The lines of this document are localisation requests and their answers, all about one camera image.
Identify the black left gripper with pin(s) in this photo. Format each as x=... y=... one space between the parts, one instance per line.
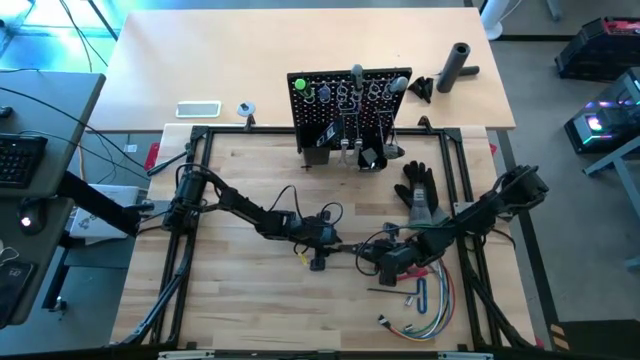
x=320 y=232

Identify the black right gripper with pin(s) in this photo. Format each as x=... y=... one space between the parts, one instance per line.
x=405 y=252

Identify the red tool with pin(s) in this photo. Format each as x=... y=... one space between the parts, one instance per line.
x=415 y=273

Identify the black work glove green cuff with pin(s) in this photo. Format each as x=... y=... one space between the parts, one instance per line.
x=417 y=185

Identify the small silver combination wrench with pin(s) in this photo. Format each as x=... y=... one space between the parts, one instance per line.
x=358 y=149

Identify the black tool with white labels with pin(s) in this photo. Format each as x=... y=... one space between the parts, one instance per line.
x=327 y=135

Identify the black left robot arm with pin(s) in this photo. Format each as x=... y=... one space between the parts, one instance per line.
x=240 y=202

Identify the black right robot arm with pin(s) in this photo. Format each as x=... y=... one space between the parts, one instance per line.
x=480 y=215

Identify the chrome socket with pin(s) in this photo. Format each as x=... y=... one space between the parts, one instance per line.
x=409 y=300
x=407 y=327

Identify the short black pegboard bin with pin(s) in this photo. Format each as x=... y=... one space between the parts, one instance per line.
x=382 y=166

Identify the tall black pegboard bin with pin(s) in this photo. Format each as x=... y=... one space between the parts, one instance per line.
x=315 y=155

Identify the black metal pegboard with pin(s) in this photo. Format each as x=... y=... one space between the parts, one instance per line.
x=370 y=107

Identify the grey cylinder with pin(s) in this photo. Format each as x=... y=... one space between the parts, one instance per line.
x=452 y=67

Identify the white rectangular tray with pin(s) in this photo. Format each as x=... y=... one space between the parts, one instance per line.
x=198 y=108

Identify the short black rod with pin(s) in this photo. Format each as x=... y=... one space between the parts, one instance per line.
x=470 y=71

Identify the white cardboard box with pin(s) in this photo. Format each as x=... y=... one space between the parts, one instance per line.
x=110 y=195

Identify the light wooden table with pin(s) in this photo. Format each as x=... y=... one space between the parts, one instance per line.
x=200 y=50

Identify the black support beam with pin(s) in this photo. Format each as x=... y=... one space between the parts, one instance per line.
x=95 y=200

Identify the grey table legs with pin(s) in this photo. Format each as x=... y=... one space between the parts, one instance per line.
x=620 y=175

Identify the white fan base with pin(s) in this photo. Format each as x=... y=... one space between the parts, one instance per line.
x=500 y=25

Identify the computer case with coloured lights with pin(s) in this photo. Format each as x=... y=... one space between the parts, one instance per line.
x=605 y=117

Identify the black and red case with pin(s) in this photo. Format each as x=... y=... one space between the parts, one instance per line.
x=600 y=45

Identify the black computer mouse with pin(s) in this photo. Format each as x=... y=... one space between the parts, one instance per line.
x=32 y=219

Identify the dark grey desk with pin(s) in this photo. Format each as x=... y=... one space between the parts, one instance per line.
x=50 y=100

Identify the black smartphone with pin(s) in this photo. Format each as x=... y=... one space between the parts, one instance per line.
x=15 y=290

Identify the black keyboard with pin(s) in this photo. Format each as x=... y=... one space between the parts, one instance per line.
x=20 y=160

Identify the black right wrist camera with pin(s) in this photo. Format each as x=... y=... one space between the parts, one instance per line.
x=390 y=274

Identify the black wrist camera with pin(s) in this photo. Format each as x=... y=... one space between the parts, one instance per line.
x=318 y=263
x=390 y=274

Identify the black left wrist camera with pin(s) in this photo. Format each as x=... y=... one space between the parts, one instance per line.
x=318 y=263

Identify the black aluminium table frame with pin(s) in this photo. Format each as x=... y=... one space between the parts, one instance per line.
x=225 y=131

